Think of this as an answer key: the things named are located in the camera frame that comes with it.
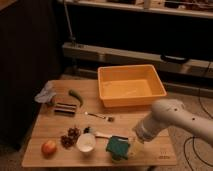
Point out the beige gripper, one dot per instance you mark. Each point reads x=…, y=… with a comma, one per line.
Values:
x=136, y=146

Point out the green sponge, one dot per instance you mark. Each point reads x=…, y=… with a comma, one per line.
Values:
x=118, y=147

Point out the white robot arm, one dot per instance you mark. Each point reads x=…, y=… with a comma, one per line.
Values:
x=171, y=112

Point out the green plastic cup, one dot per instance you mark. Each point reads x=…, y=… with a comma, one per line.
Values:
x=116, y=159

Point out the small brush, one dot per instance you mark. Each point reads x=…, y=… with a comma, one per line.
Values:
x=109, y=119

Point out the orange plastic bin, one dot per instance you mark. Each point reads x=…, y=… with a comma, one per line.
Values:
x=129, y=85

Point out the wooden table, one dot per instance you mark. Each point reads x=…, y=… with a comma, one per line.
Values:
x=50, y=126

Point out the dark grape bunch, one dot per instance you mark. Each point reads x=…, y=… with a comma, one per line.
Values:
x=71, y=137

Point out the dark striped block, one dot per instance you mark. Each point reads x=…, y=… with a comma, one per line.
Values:
x=65, y=109

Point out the green chili pepper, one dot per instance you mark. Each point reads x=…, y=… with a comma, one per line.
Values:
x=77, y=96

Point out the red apple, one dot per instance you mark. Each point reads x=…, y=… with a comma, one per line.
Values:
x=49, y=148

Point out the crumpled white cloth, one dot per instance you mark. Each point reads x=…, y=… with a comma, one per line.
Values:
x=46, y=94

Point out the white handled spatula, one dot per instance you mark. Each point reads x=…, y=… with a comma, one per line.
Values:
x=102, y=135

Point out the metal shelf rail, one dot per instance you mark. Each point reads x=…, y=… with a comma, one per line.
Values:
x=125, y=57

